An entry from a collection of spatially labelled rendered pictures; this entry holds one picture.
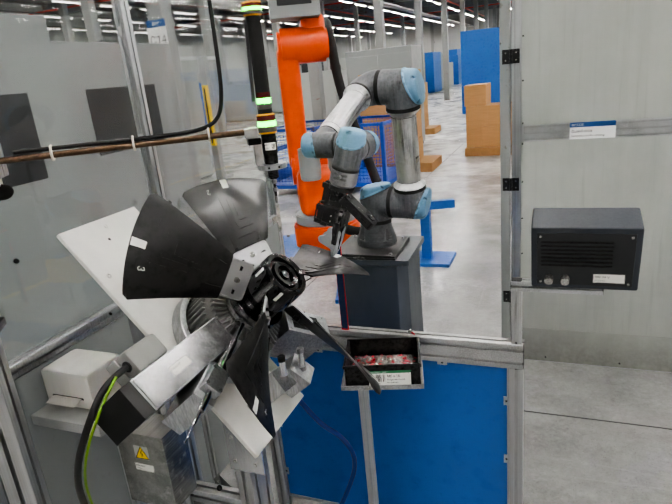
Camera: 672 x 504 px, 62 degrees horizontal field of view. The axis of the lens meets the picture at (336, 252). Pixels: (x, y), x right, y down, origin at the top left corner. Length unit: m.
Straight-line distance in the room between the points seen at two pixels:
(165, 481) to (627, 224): 1.32
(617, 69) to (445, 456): 1.91
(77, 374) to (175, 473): 0.37
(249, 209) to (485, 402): 0.94
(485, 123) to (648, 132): 7.64
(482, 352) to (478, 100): 8.95
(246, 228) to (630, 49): 2.09
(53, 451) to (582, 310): 2.53
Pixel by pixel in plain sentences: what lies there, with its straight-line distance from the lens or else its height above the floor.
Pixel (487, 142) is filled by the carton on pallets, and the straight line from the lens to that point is 10.56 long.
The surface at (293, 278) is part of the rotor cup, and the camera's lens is 1.32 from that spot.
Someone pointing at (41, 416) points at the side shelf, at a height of 0.86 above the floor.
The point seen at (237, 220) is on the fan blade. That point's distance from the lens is 1.43.
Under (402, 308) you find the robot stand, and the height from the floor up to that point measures 0.80.
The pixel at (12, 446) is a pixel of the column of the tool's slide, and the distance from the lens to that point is 1.60.
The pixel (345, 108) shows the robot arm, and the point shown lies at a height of 1.55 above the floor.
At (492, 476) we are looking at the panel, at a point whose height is 0.37.
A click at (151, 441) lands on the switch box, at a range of 1.54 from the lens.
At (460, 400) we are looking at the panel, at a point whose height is 0.64.
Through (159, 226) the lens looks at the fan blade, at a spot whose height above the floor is 1.39.
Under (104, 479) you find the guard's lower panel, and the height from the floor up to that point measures 0.48.
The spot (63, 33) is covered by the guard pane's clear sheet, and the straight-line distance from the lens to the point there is 1.92.
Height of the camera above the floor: 1.65
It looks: 18 degrees down
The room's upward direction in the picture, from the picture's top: 6 degrees counter-clockwise
